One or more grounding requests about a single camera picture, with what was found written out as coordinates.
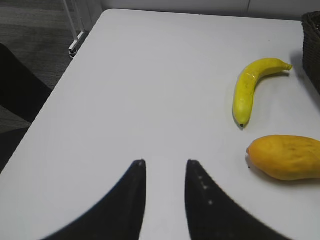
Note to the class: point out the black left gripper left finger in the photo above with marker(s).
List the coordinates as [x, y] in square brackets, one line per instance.
[119, 215]

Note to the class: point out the yellow banana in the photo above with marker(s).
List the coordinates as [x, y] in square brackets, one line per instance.
[243, 98]

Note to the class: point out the black woven basket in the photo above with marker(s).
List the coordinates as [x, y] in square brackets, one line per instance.
[311, 47]

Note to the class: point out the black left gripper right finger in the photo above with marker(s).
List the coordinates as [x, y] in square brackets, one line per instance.
[212, 215]

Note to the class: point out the white metal frame leg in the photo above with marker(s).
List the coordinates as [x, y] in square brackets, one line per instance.
[77, 37]

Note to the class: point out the orange mango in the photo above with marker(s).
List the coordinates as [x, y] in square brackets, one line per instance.
[286, 157]

